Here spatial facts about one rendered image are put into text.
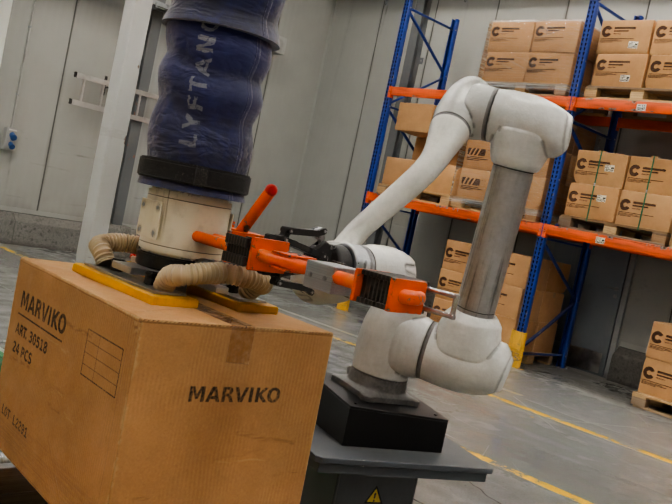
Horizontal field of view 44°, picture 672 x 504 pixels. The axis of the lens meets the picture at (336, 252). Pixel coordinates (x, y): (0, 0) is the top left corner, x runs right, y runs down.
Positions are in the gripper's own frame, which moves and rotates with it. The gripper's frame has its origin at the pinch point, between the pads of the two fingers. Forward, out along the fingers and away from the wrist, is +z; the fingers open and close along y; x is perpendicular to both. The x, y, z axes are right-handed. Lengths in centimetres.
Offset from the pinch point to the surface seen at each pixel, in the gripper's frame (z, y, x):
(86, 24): -431, -182, 931
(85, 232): -156, 33, 341
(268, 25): -4.1, -42.9, 16.4
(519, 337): -702, 84, 364
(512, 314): -715, 63, 387
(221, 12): 6.0, -42.3, 18.2
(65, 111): -425, -65, 932
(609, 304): -839, 32, 337
